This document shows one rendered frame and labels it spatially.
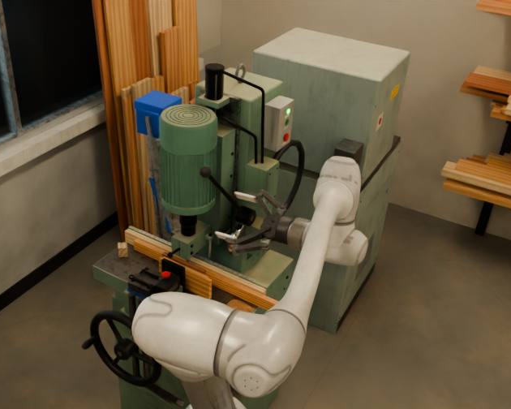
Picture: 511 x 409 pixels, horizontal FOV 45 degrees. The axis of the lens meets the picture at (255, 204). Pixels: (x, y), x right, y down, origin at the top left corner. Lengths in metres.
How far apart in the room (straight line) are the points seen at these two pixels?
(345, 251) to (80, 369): 1.83
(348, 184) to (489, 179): 2.24
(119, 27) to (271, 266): 1.59
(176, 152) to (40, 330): 1.75
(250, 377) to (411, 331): 2.39
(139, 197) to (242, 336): 2.55
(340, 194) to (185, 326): 0.56
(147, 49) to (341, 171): 2.25
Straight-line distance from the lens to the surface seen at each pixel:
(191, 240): 2.05
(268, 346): 1.12
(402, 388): 3.14
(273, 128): 2.04
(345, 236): 1.60
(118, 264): 2.24
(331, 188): 1.52
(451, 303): 3.70
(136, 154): 3.49
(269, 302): 2.02
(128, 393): 2.58
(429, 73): 4.04
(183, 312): 1.16
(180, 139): 1.80
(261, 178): 2.02
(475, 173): 3.72
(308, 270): 1.36
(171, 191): 1.92
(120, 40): 3.37
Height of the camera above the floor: 2.28
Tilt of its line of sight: 33 degrees down
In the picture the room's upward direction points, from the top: 4 degrees clockwise
